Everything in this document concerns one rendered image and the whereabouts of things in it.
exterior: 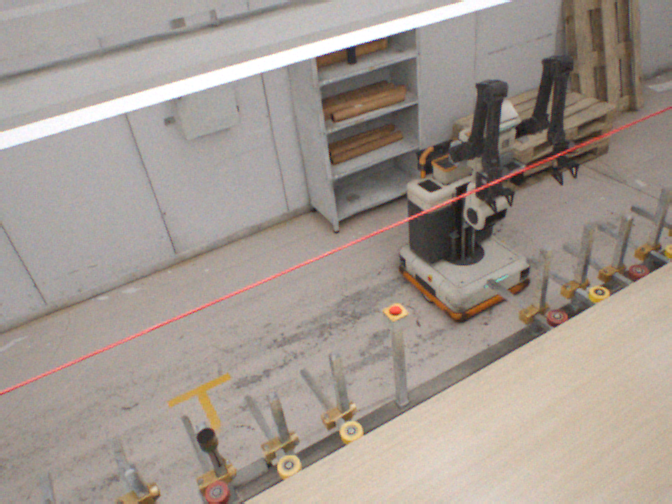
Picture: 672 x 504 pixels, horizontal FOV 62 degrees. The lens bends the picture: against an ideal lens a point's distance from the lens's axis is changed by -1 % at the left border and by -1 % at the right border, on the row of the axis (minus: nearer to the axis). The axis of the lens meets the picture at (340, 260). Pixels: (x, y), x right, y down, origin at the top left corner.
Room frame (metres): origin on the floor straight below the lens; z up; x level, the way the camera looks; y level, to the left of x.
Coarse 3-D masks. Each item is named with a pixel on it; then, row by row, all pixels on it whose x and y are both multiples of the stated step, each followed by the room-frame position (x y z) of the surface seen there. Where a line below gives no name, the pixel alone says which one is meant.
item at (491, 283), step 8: (488, 280) 2.02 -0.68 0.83; (496, 288) 1.96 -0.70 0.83; (504, 288) 1.95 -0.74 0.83; (504, 296) 1.91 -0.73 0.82; (512, 296) 1.89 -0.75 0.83; (512, 304) 1.87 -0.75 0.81; (520, 304) 1.83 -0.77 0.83; (536, 320) 1.73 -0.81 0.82; (544, 320) 1.71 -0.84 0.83; (544, 328) 1.69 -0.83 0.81; (552, 328) 1.66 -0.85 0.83
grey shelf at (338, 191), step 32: (416, 32) 4.17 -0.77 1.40; (288, 64) 4.18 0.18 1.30; (352, 64) 4.09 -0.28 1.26; (384, 64) 4.05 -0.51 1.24; (416, 64) 4.23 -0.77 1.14; (320, 96) 4.30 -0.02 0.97; (416, 96) 4.22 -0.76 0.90; (320, 128) 3.81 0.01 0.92; (352, 128) 4.40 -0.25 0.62; (416, 128) 4.25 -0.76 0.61; (320, 160) 3.89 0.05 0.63; (352, 160) 4.04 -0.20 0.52; (384, 160) 4.52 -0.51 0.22; (416, 160) 4.27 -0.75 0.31; (320, 192) 3.97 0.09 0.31; (352, 192) 4.19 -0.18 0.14; (384, 192) 4.12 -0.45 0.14
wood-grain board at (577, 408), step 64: (576, 320) 1.62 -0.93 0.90; (640, 320) 1.57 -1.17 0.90; (512, 384) 1.34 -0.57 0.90; (576, 384) 1.30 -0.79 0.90; (640, 384) 1.26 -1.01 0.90; (384, 448) 1.15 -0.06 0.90; (448, 448) 1.11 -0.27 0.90; (512, 448) 1.08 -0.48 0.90; (576, 448) 1.04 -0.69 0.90; (640, 448) 1.01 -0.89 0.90
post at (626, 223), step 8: (624, 216) 2.01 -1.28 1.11; (632, 216) 2.00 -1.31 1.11; (624, 224) 1.99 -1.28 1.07; (624, 232) 1.99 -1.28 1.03; (616, 240) 2.01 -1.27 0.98; (624, 240) 1.98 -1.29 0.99; (616, 248) 2.00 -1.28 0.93; (624, 248) 1.99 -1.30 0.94; (616, 256) 2.00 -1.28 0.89; (624, 256) 1.99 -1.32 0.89; (616, 264) 1.99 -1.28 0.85
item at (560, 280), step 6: (528, 258) 2.12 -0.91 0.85; (534, 258) 2.12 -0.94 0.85; (534, 264) 2.08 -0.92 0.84; (552, 270) 2.01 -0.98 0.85; (552, 276) 1.98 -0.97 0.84; (558, 276) 1.96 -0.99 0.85; (558, 282) 1.94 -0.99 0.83; (564, 282) 1.92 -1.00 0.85; (576, 294) 1.84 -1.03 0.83; (582, 294) 1.82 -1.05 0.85; (588, 294) 1.81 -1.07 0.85; (582, 300) 1.81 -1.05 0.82; (588, 300) 1.78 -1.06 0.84
